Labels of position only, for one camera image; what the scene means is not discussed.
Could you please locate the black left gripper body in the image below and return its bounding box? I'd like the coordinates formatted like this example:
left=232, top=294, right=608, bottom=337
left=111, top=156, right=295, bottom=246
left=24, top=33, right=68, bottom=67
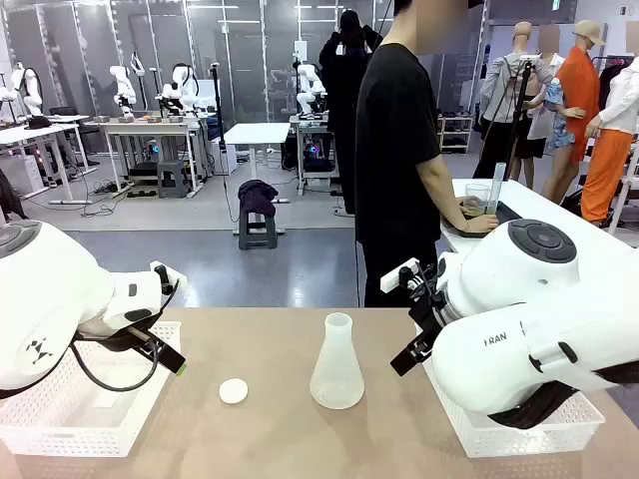
left=74, top=326, right=151, bottom=353

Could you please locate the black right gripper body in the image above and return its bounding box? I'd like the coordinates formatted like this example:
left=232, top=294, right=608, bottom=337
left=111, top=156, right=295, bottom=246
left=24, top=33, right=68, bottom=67
left=408, top=277, right=451, bottom=350

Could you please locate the translucent plastic conical flask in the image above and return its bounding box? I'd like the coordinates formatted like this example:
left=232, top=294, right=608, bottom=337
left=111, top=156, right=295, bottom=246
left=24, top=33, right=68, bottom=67
left=309, top=312, right=366, bottom=410

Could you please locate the round white flask lid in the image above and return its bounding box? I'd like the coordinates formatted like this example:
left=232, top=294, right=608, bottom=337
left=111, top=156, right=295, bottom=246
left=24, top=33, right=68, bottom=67
left=219, top=378, right=250, bottom=405

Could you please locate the white perforated plastic basket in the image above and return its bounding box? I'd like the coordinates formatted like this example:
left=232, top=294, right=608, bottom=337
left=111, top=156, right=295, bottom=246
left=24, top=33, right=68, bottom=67
left=416, top=326, right=606, bottom=459
left=0, top=321, right=184, bottom=458

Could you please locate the person's right forearm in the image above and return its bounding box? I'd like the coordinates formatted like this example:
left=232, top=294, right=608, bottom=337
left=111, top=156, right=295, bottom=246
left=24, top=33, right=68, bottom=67
left=417, top=158, right=468, bottom=226

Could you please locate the person's right hand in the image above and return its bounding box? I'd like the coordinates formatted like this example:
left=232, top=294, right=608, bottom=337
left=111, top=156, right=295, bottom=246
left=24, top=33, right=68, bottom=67
left=457, top=196, right=501, bottom=235

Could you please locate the clear plastic beaker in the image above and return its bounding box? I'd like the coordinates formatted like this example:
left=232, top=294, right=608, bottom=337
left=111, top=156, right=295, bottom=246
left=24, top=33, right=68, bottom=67
left=464, top=183, right=492, bottom=217

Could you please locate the clear graduated cylinder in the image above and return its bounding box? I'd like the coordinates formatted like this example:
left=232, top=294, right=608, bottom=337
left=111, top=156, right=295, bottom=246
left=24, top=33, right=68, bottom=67
left=485, top=162, right=508, bottom=217

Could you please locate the grey step stool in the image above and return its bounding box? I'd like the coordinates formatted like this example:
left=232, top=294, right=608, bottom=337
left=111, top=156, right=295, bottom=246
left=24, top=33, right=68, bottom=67
left=156, top=159, right=192, bottom=200
left=238, top=210, right=279, bottom=251

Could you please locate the person in black t-shirt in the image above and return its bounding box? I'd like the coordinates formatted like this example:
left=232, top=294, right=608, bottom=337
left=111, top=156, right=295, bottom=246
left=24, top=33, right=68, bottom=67
left=353, top=0, right=453, bottom=308

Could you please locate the dark hanging garment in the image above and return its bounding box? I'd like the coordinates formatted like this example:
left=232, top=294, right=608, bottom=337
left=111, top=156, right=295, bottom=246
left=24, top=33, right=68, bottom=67
left=0, top=169, right=30, bottom=224

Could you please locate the white shoe rack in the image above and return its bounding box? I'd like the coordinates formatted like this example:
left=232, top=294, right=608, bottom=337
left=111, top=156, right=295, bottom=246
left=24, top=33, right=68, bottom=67
left=437, top=114, right=476, bottom=155

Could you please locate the dark jacket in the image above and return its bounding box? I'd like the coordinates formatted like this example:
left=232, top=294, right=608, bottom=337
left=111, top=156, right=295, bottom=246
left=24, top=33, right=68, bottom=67
left=237, top=179, right=280, bottom=220

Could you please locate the white robot work table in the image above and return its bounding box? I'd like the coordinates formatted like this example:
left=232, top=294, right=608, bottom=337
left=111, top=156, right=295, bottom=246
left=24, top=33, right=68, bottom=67
left=96, top=117, right=209, bottom=199

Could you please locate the mannequin in blue skirt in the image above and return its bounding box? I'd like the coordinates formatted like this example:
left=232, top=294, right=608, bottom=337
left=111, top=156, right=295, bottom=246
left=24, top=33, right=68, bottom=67
left=526, top=24, right=575, bottom=157

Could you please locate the person dressed all black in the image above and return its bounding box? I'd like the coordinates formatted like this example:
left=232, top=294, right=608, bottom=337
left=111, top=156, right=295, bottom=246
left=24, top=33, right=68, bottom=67
left=318, top=8, right=384, bottom=217

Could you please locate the mannequin in orange trousers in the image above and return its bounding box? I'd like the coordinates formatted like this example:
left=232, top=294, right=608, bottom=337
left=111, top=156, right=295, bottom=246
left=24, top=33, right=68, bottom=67
left=580, top=55, right=639, bottom=226

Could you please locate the white standing desk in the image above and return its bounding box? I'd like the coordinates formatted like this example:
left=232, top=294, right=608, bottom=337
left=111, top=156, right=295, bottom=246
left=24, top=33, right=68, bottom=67
left=224, top=122, right=293, bottom=207

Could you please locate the mannequin in grey shirt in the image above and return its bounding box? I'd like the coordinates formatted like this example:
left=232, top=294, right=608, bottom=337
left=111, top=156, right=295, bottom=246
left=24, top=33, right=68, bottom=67
left=472, top=21, right=556, bottom=180

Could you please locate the black pole stand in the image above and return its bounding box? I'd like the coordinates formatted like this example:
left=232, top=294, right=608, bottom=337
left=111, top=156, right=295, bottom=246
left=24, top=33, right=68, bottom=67
left=209, top=62, right=229, bottom=177

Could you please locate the mannequin in orange robe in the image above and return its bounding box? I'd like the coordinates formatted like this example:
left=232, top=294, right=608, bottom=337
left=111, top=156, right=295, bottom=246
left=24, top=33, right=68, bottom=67
left=541, top=19, right=608, bottom=204

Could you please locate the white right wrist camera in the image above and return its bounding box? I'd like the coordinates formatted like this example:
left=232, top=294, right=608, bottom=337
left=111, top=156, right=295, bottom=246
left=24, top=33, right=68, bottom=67
left=379, top=257, right=421, bottom=294

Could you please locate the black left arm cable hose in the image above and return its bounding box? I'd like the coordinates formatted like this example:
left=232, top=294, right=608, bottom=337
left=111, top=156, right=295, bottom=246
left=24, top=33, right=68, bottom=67
left=69, top=338, right=169, bottom=393

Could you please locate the metal frame robot table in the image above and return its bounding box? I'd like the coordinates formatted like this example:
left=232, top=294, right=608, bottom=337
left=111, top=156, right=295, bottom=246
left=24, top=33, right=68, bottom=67
left=289, top=115, right=341, bottom=198

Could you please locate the black camera tripod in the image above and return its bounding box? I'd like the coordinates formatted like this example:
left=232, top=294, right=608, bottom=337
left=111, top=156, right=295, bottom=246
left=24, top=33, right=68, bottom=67
left=501, top=54, right=538, bottom=182

